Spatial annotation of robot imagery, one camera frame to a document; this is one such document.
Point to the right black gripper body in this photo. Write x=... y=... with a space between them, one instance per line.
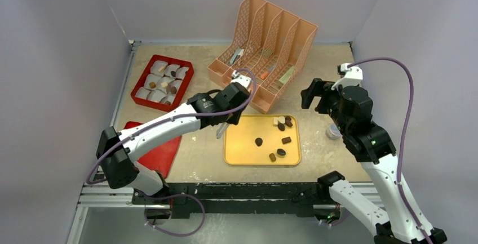
x=315 y=97

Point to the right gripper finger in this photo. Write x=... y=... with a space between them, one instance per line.
x=323 y=106
x=315 y=89

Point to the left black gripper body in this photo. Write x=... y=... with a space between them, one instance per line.
x=232 y=118

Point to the metal tongs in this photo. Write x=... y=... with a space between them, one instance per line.
x=221 y=130

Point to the red box lid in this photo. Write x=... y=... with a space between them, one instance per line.
x=161 y=158

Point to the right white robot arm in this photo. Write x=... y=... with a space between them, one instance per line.
x=400 y=220

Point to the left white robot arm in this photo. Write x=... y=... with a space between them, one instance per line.
x=118 y=152

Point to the brown bar chocolate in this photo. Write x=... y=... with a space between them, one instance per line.
x=286 y=140

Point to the dark heart chocolate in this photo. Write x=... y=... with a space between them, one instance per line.
x=258 y=141

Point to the milk ribbed chocolate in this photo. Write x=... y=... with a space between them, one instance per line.
x=272 y=157

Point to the red chocolate box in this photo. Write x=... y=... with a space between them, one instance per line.
x=155 y=98

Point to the small clear cup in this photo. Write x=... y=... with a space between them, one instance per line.
x=332 y=132

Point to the yellow tray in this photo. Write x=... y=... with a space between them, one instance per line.
x=241 y=150

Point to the orange file organizer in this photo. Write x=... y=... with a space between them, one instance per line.
x=271 y=42

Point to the black base frame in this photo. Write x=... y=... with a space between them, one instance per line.
x=302 y=199

